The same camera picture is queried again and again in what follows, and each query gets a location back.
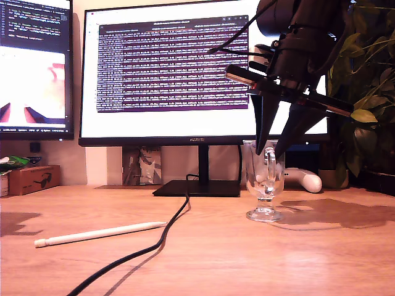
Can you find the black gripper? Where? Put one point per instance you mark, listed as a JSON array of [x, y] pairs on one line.
[[296, 61]]

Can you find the small footed glass cup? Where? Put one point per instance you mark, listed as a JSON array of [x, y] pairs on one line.
[[256, 185]]

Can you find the white pen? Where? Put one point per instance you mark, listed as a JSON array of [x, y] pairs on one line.
[[92, 235]]

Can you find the white game controller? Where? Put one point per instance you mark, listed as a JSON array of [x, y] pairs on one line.
[[308, 182]]

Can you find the pale plant pot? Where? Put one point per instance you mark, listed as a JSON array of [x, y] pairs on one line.
[[327, 179]]

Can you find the green leafy houseplant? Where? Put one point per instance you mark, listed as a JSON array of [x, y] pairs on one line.
[[364, 115]]

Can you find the black planter box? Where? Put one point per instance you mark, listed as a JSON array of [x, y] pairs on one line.
[[376, 183]]

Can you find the large black Huawei monitor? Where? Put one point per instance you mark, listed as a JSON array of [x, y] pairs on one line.
[[154, 123]]

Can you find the brown cardboard box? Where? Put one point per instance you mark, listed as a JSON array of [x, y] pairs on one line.
[[31, 182]]

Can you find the black monitor showing code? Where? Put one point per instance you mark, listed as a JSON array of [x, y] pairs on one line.
[[37, 31]]

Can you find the green and white packet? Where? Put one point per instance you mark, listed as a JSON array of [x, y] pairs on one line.
[[15, 161]]

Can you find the small white box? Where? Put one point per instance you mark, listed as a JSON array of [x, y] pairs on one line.
[[3, 185]]

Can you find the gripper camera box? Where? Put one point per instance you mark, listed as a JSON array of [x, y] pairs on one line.
[[259, 68]]

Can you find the small black wall socket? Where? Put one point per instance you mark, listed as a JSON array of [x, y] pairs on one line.
[[35, 147]]

